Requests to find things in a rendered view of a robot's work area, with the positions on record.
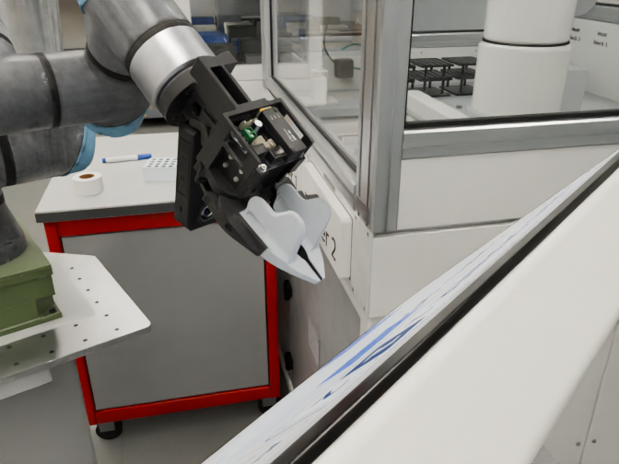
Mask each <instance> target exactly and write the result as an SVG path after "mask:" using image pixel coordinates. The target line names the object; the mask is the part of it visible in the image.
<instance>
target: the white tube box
mask: <svg viewBox="0 0 619 464"><path fill-rule="evenodd" d="M143 173H144V181H176V173H177V158H176V157H151V158H149V159H148V160H147V162H146V164H145V165H144V166H143Z"/></svg>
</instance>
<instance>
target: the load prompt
mask: <svg viewBox="0 0 619 464"><path fill-rule="evenodd" d="M596 169H597V168H596ZM594 170H595V169H594ZM594 170H593V171H594ZM593 171H592V172H593ZM592 172H591V173H592ZM591 173H589V174H588V175H586V176H585V177H584V178H582V179H581V180H579V181H577V182H576V183H575V184H573V185H572V186H570V187H569V188H568V189H566V190H565V191H563V192H561V193H560V194H559V195H557V196H556V197H554V199H553V200H551V201H550V202H548V203H546V204H545V205H544V206H542V207H541V208H540V209H539V210H538V211H536V212H535V213H534V214H533V215H531V216H530V217H529V218H528V219H527V220H526V221H524V222H523V223H522V224H521V225H520V226H518V227H517V228H516V229H515V230H514V231H512V232H511V233H510V234H509V235H508V236H506V237H505V238H504V239H503V240H502V241H500V242H499V243H498V244H497V245H496V246H494V247H493V248H492V249H491V250H490V251H488V252H487V253H486V254H485V255H484V256H483V257H482V258H481V259H480V260H479V261H477V262H476V263H475V264H474V265H473V266H471V267H470V268H469V269H468V270H467V271H466V272H464V273H463V274H462V275H461V276H459V277H458V278H457V279H456V280H455V281H454V282H452V283H451V284H450V285H449V286H447V287H446V288H445V289H444V290H443V291H442V292H440V293H439V294H438V295H437V296H436V297H434V298H433V299H432V300H431V301H430V302H428V303H427V304H426V305H425V306H424V307H422V308H421V309H420V310H419V311H418V312H416V313H415V314H414V315H413V316H412V317H411V318H409V319H408V320H407V321H406V322H405V323H404V324H403V325H402V326H401V327H400V328H398V329H397V330H396V331H395V332H393V333H392V334H391V335H390V336H389V337H388V338H386V339H385V340H384V341H383V342H381V343H380V344H379V345H378V346H377V347H376V348H374V349H373V350H372V351H371V352H370V353H368V354H367V355H366V356H365V357H364V358H362V359H361V360H360V361H359V362H358V363H356V364H355V365H354V366H353V367H352V368H350V369H349V370H348V371H347V372H346V373H345V374H343V375H342V376H341V377H340V378H338V379H337V380H336V381H335V382H334V383H333V384H332V385H331V386H330V387H328V388H327V389H326V390H325V391H324V392H323V393H322V394H320V395H319V396H318V397H317V398H316V399H314V400H313V401H312V402H311V403H310V404H308V405H307V406H306V407H305V408H304V409H302V410H301V411H300V412H299V413H298V414H296V415H295V416H294V417H293V418H292V419H290V420H289V421H288V422H287V423H286V424H284V425H283V426H282V427H281V428H280V429H278V430H277V431H276V432H275V433H274V434H273V435H271V436H270V437H269V438H268V439H266V440H265V441H264V442H263V443H265V442H267V441H268V440H270V439H272V438H273V437H275V436H277V435H279V434H281V433H282V432H284V431H285V430H286V429H288V428H290V427H291V426H293V425H295V424H296V423H299V422H300V421H302V420H304V419H305V418H307V417H309V416H310V415H312V414H313V413H315V412H317V411H318V410H320V409H322V408H323V407H325V406H327V405H328V404H330V403H332V402H333V401H334V400H335V399H336V398H337V397H339V396H340V395H341V394H342V393H343V392H344V391H345V390H346V389H348V388H349V387H350V386H351V385H352V384H353V383H355V382H356V381H357V380H358V379H359V378H360V377H361V376H363V375H364V374H365V373H366V372H367V371H368V370H369V369H370V368H371V367H372V366H374V365H375V364H376V363H377V362H378V361H379V360H380V359H381V358H382V357H383V356H384V355H386V354H387V353H388V352H389V351H390V350H391V349H392V348H394V347H395V346H396V345H397V344H398V343H399V342H401V341H402V340H403V339H404V338H405V337H406V336H407V335H408V334H410V333H411V332H412V331H413V330H414V329H415V328H417V327H418V326H419V325H420V324H421V323H422V322H423V321H424V320H426V319H427V318H428V317H429V316H430V315H431V314H433V313H434V312H435V311H436V310H437V309H438V308H439V307H441V306H442V305H443V304H444V303H445V302H446V301H447V300H449V299H450V298H451V297H452V296H453V295H454V294H455V293H457V292H458V291H459V290H460V289H461V288H462V287H463V286H465V285H466V284H467V283H468V282H469V281H470V280H472V279H473V278H474V277H475V275H476V274H478V273H479V272H480V271H482V270H483V268H484V267H485V266H487V265H488V264H489V263H490V262H491V261H492V260H493V259H495V258H496V257H497V256H498V255H499V254H500V253H501V252H503V251H504V250H505V249H506V248H507V247H508V246H509V245H511V244H512V243H513V242H514V241H515V240H516V239H517V238H519V237H520V236H521V235H522V234H523V233H524V232H525V231H527V230H528V229H529V228H530V227H531V226H532V225H534V224H535V223H536V222H537V221H538V220H539V219H540V218H541V217H543V216H544V215H545V214H546V213H547V212H548V211H550V210H551V209H552V208H553V207H554V206H555V205H556V204H557V203H559V202H560V201H561V200H562V199H563V198H564V197H566V196H567V195H568V194H569V193H570V192H571V191H572V190H574V189H575V188H576V187H577V186H578V185H579V184H580V183H581V182H582V181H583V180H584V179H586V178H587V177H588V176H589V175H590V174H591Z"/></svg>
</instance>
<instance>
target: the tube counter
mask: <svg viewBox="0 0 619 464"><path fill-rule="evenodd" d="M457 276H458V275H457ZM457 276H456V277H457ZM456 277H455V278H456ZM455 278H453V279H452V280H454V279H455ZM452 280H450V281H449V282H447V283H446V284H444V285H443V286H441V287H440V288H439V289H438V290H436V291H435V292H433V293H432V294H430V295H429V296H427V297H426V298H424V299H423V300H421V301H420V302H418V303H417V304H416V305H415V306H413V307H412V308H411V309H409V310H408V311H407V312H406V313H405V314H403V315H402V316H401V317H400V318H399V319H397V320H396V321H395V322H394V323H392V325H391V326H390V327H388V328H387V329H386V330H385V331H383V332H382V333H381V334H380V335H379V336H377V337H376V338H375V339H374V340H373V341H371V342H370V343H369V344H367V345H366V346H365V347H364V348H363V349H361V350H360V351H359V352H358V353H357V354H355V355H354V356H353V357H352V358H350V359H349V360H348V361H347V362H345V363H344V364H343V365H342V366H340V367H339V368H338V369H337V370H336V371H334V372H333V373H332V374H331V375H330V376H328V377H327V378H326V379H324V380H323V381H322V383H321V384H319V385H318V386H317V387H316V388H315V389H313V390H312V391H311V392H310V393H308V394H307V395H306V396H305V397H303V398H302V399H301V400H300V401H298V402H297V403H296V404H295V405H294V406H292V407H291V408H290V409H289V410H288V411H286V412H285V413H284V414H282V415H281V416H280V417H279V418H278V419H276V420H275V421H274V422H273V423H271V424H270V425H269V426H268V427H267V428H265V429H264V430H263V431H262V432H260V433H259V434H258V435H257V436H255V437H254V438H253V439H252V440H251V441H250V442H249V443H248V444H247V445H246V446H244V447H243V448H242V449H240V450H239V451H238V452H237V453H236V454H234V455H233V456H232V457H231V458H229V459H228V460H227V461H226V462H225V463H223V464H230V463H231V462H233V461H235V460H236V459H238V458H240V457H242V456H244V455H245V454H247V453H248V452H250V451H251V450H252V449H253V448H254V447H256V446H257V445H258V444H259V443H260V442H262V441H263V440H264V439H265V438H266V437H267V436H268V435H269V434H271V433H272V432H273V431H274V430H275V429H276V428H277V427H279V426H280V425H281V424H282V423H284V422H285V421H286V420H287V419H288V418H290V417H291V416H292V415H293V414H294V413H295V412H297V411H298V410H299V409H300V408H302V407H303V406H304V405H305V404H306V403H308V402H309V401H310V400H311V399H312V398H314V397H315V396H316V395H317V394H318V393H320V392H321V391H322V390H323V389H325V388H326V387H327V386H328V385H329V384H330V383H332V382H333V381H334V380H335V379H336V378H338V377H339V376H340V375H341V374H343V372H344V371H345V370H346V369H347V368H349V367H350V366H351V365H352V364H354V363H355V362H356V361H357V360H358V359H360V358H361V357H362V356H363V355H364V354H366V353H367V352H368V351H369V350H370V349H372V348H373V347H374V346H375V345H376V344H378V343H379V342H380V341H381V340H382V339H384V338H385V337H386V336H387V335H388V334H390V333H391V332H392V331H393V330H395V329H396V328H397V327H398V326H399V325H400V324H402V323H403V322H404V321H405V320H406V319H408V318H409V317H410V316H411V315H413V314H414V313H415V312H416V311H417V310H418V309H419V308H420V307H422V306H423V305H424V304H425V303H426V302H427V301H428V300H429V299H431V298H432V297H433V296H434V295H436V294H437V293H438V292H439V291H440V290H442V289H443V288H444V287H445V286H446V285H447V284H449V283H450V282H451V281H452Z"/></svg>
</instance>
